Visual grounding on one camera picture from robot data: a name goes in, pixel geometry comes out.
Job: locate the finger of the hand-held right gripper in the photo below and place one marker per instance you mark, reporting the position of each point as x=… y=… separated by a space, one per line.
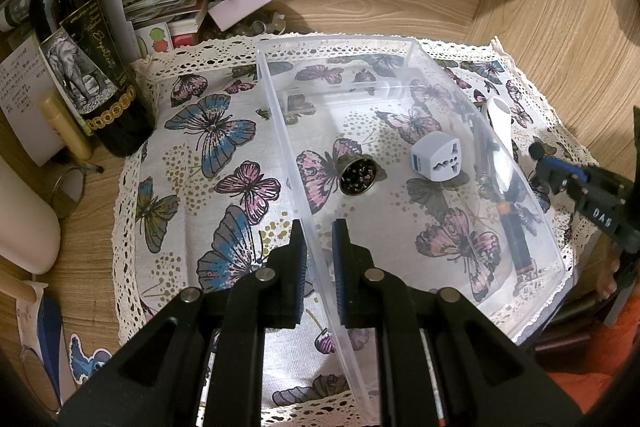
x=555 y=169

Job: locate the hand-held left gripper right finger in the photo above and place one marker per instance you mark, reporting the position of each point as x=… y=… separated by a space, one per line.
x=340 y=267

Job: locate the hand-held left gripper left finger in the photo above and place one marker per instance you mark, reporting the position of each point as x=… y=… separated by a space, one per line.
x=301 y=267

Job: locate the clear plastic storage box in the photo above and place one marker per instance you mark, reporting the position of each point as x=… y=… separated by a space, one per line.
x=395 y=117

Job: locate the person's right hand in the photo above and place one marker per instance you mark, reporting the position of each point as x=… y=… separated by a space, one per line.
x=608 y=279

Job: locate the white and brown tube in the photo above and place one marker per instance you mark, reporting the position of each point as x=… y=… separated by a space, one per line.
x=501 y=122

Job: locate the dark striped pen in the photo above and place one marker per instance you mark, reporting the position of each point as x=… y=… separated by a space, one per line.
x=517 y=237

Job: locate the metal herb grinder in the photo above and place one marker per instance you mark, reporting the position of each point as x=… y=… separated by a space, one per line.
x=356 y=174

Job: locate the white travel plug adapter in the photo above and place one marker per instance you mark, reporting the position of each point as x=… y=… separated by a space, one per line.
x=439 y=157

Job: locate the orange cloth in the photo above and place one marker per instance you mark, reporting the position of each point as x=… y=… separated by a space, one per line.
x=600 y=357

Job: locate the butterfly print lace cloth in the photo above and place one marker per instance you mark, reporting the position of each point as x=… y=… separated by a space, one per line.
x=210 y=132

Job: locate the blue cartoon sticker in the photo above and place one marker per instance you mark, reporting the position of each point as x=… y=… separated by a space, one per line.
x=89 y=359

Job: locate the small round mirror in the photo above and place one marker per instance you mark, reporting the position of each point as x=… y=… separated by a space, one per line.
x=69 y=193

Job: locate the cluster of glass beads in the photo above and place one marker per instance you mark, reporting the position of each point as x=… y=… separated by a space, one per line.
x=255 y=26

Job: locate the pink and white card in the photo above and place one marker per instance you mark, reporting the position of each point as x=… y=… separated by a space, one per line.
x=239 y=4

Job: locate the yellow lip balm tube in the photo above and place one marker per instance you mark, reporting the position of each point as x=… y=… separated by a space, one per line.
x=67 y=127

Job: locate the white cylinder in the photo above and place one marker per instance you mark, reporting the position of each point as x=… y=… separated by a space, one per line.
x=25 y=217

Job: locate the dark wine bottle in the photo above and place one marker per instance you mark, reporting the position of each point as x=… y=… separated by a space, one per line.
x=95 y=72

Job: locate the white handwritten paper note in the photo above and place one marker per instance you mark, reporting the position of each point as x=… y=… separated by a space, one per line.
x=22 y=107

